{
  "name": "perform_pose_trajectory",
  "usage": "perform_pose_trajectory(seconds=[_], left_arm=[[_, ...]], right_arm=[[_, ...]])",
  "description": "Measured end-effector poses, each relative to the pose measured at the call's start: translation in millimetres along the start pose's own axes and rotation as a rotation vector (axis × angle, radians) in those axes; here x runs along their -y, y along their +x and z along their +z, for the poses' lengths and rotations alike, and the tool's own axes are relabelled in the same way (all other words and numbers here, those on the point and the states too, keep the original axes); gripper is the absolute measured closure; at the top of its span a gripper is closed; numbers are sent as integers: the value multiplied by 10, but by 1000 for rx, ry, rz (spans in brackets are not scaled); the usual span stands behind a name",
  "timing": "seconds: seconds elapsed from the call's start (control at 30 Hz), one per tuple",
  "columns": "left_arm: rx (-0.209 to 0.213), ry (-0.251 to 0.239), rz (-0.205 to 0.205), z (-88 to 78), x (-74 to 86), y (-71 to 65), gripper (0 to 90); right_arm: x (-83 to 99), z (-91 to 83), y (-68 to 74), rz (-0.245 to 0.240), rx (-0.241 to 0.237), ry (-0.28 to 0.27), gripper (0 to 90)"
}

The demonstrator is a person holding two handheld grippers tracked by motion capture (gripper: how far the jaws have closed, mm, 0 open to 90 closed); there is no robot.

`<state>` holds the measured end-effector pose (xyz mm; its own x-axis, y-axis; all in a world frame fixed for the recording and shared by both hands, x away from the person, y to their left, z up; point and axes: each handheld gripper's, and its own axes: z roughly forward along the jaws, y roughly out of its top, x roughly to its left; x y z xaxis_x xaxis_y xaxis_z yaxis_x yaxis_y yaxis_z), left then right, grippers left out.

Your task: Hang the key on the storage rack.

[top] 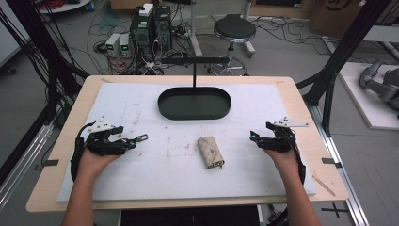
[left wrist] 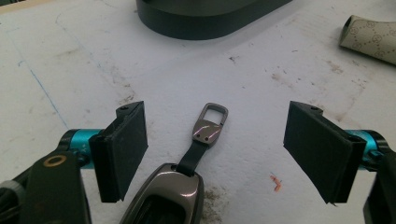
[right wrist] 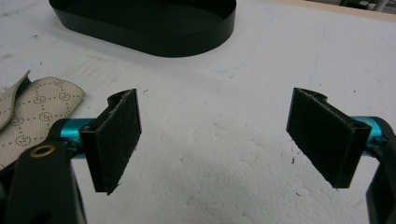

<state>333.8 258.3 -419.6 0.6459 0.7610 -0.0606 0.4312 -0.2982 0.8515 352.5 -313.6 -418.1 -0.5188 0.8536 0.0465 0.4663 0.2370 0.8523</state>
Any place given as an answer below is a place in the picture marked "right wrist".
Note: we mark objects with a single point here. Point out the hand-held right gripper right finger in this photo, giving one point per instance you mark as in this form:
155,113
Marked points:
323,137

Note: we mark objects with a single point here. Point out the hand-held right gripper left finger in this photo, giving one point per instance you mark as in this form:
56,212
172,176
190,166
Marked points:
113,140

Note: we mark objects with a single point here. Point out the beige patterned shoe insole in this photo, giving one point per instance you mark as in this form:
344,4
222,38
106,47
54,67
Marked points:
34,115
9,99

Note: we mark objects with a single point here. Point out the black oval tray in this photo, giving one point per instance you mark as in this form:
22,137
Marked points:
146,26

